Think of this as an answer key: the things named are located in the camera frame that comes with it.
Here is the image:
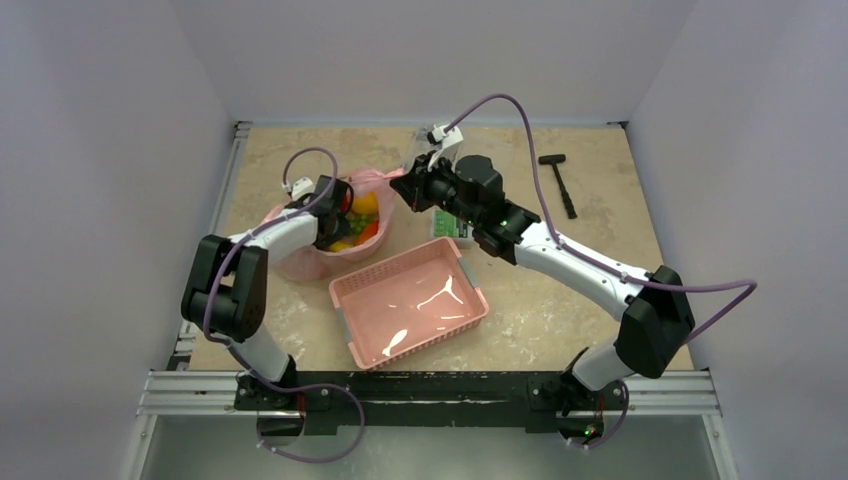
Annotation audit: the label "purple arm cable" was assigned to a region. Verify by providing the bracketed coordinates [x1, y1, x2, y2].
[201, 146, 368, 465]
[443, 92, 760, 452]

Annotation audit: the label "pink plastic bag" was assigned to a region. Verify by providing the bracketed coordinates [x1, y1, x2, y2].
[274, 168, 404, 282]

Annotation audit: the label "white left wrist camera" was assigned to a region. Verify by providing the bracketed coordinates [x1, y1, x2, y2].
[286, 177, 315, 201]

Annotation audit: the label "yellow fake banana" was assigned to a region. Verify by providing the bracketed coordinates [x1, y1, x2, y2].
[327, 240, 354, 253]

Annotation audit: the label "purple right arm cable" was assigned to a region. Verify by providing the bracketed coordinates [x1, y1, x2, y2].
[443, 92, 760, 452]

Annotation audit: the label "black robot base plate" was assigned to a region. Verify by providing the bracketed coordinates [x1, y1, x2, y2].
[234, 371, 628, 439]

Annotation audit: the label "orange fake fruit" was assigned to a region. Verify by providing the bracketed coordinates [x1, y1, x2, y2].
[351, 192, 379, 215]

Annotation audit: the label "aluminium table frame rail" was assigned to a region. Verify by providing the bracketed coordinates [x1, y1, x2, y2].
[135, 122, 738, 479]

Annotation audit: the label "pink plastic basket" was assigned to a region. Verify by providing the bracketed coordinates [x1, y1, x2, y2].
[329, 237, 490, 371]

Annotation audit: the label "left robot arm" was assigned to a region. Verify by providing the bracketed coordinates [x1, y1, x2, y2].
[180, 175, 354, 409]

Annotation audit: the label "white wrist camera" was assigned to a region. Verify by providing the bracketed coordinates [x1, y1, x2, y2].
[426, 124, 464, 171]
[286, 177, 315, 201]

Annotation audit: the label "green labelled small plastic case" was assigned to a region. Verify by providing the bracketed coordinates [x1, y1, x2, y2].
[429, 209, 475, 249]

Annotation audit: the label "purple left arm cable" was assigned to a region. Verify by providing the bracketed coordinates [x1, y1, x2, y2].
[201, 146, 368, 465]

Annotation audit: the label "red fake fruit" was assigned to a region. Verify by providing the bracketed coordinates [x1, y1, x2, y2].
[356, 220, 379, 245]

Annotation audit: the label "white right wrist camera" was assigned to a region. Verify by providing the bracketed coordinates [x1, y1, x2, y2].
[426, 124, 464, 171]

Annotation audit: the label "black hammer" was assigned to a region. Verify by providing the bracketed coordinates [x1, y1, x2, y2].
[537, 153, 578, 220]

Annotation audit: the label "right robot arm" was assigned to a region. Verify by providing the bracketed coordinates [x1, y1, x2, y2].
[389, 155, 695, 415]

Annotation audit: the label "green fake grapes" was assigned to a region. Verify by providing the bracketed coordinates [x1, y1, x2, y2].
[346, 213, 379, 237]

